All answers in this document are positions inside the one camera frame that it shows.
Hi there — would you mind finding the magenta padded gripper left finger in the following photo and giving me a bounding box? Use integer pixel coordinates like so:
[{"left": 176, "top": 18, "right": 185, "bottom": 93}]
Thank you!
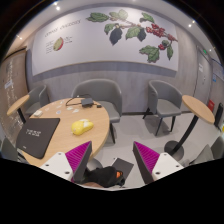
[{"left": 39, "top": 140, "right": 93, "bottom": 184}]

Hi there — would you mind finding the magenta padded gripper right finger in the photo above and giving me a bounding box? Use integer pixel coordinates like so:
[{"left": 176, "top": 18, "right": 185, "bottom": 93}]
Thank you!
[{"left": 132, "top": 140, "right": 185, "bottom": 185}]

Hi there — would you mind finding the yellow computer mouse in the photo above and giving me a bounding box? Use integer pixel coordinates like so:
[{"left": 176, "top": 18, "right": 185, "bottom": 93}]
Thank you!
[{"left": 71, "top": 119, "right": 94, "bottom": 136}]

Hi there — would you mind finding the black mouse pad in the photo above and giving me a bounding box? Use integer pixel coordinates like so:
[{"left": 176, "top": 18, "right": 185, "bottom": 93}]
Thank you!
[{"left": 16, "top": 118, "right": 60, "bottom": 159}]

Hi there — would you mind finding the small round table right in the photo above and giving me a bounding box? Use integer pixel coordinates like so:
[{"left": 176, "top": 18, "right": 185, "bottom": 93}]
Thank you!
[{"left": 164, "top": 95, "right": 215, "bottom": 161}]

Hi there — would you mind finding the small round table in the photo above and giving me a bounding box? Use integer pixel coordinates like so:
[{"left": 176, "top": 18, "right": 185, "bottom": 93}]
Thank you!
[
  {"left": 164, "top": 95, "right": 215, "bottom": 161},
  {"left": 7, "top": 95, "right": 30, "bottom": 123}
]

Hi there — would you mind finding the round wooden table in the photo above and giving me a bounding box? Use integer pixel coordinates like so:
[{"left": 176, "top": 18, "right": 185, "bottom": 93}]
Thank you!
[{"left": 22, "top": 98, "right": 109, "bottom": 167}]

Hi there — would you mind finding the black device box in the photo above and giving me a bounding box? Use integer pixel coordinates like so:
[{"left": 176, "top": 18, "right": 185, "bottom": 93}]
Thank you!
[{"left": 81, "top": 98, "right": 94, "bottom": 108}]

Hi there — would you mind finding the white card on table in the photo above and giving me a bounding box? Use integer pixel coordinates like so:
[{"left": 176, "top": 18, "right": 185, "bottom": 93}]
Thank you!
[{"left": 33, "top": 110, "right": 43, "bottom": 117}]

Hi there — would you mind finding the grey armchair on right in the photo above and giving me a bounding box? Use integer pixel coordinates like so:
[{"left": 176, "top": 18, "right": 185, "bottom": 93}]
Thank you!
[{"left": 143, "top": 80, "right": 182, "bottom": 127}]

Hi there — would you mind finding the grey chair lower right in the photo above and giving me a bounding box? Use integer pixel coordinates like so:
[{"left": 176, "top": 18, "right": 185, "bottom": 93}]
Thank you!
[{"left": 191, "top": 136, "right": 224, "bottom": 165}]

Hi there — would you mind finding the grey armchair behind table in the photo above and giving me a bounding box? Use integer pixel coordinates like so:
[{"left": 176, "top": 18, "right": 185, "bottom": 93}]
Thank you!
[{"left": 71, "top": 78, "right": 122, "bottom": 140}]

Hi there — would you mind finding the grey armchair on left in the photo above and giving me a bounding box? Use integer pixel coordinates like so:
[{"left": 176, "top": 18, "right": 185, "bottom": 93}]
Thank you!
[{"left": 24, "top": 85, "right": 49, "bottom": 116}]

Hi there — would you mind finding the small round table left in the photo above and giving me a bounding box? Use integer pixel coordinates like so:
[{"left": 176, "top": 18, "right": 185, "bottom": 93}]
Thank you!
[{"left": 7, "top": 95, "right": 30, "bottom": 123}]

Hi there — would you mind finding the grey door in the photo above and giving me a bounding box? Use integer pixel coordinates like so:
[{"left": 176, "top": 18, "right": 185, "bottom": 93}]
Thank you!
[{"left": 194, "top": 49, "right": 212, "bottom": 104}]

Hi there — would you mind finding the black cable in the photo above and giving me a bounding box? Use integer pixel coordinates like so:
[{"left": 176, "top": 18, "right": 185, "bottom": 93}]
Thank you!
[{"left": 65, "top": 94, "right": 93, "bottom": 108}]

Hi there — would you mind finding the coffee plant wall mural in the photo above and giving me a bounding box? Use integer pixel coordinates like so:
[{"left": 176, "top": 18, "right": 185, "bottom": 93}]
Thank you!
[{"left": 32, "top": 7, "right": 179, "bottom": 75}]

